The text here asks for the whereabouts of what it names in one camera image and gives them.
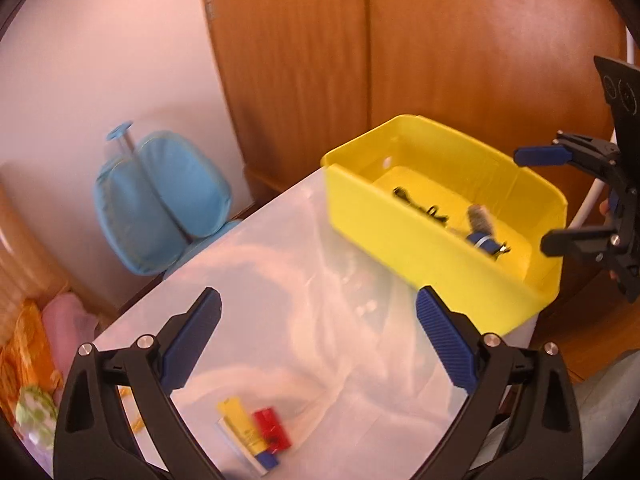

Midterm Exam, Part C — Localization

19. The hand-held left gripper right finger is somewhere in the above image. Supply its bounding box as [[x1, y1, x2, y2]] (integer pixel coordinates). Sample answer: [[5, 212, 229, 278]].
[[416, 286, 585, 480]]

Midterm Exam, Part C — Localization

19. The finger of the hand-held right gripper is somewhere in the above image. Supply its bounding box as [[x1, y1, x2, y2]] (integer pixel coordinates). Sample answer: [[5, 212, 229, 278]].
[[541, 180, 640, 303], [514, 131, 623, 196]]

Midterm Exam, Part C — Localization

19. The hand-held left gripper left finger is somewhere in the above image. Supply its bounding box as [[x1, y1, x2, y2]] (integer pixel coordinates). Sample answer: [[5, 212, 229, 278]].
[[52, 287, 223, 480]]

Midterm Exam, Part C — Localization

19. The yellow plastic box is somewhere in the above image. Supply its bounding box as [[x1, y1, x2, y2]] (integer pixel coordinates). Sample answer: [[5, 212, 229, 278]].
[[320, 114, 568, 338]]

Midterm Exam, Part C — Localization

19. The black rhinestone hair clip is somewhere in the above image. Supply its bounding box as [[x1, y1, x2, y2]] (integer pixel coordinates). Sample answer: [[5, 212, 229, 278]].
[[392, 186, 451, 228]]

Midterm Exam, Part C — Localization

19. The blue grey hair accessory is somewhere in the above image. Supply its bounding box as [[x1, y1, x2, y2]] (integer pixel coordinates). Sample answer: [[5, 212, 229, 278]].
[[452, 202, 513, 261]]

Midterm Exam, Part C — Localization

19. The yellow tube blue cap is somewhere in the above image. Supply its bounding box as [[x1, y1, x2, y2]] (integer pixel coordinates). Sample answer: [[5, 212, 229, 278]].
[[216, 396, 268, 461]]

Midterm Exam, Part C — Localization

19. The small red box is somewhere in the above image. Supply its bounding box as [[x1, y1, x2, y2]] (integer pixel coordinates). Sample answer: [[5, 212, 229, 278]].
[[251, 407, 292, 453]]

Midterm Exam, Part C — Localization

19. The blue padded chair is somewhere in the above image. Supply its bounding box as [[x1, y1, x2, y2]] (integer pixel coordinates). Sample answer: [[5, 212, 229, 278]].
[[94, 121, 246, 277]]

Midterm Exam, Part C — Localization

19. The orange floral pillow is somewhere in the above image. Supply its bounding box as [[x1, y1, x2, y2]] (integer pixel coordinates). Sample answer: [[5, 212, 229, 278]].
[[0, 297, 63, 411]]

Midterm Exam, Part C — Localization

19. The green cabbage plush toy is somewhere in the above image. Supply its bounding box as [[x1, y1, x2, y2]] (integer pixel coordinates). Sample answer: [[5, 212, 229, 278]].
[[14, 385, 58, 448]]

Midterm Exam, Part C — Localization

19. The brown wooden wardrobe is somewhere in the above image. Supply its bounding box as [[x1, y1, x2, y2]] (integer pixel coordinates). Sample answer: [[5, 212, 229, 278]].
[[196, 0, 640, 383]]

